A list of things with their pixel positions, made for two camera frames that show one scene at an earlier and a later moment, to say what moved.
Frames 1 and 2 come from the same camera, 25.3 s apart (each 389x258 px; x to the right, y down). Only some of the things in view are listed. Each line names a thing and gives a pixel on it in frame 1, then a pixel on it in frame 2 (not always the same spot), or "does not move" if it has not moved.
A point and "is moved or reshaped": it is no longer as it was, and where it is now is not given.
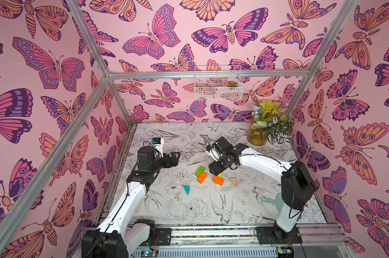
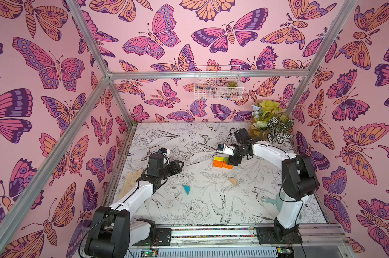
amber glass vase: (256, 136) does not move
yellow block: (220, 175) is moved or reshaped
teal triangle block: (187, 189) does not move
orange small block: (217, 180) is moved or reshaped
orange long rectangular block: (202, 178) is moved or reshaped
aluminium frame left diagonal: (1, 234) does not move
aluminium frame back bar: (209, 74) does not move
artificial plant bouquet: (269, 115) does not move
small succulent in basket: (232, 84) does not move
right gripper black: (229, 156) -> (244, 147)
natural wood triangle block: (233, 180) does not move
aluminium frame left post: (99, 57) does not move
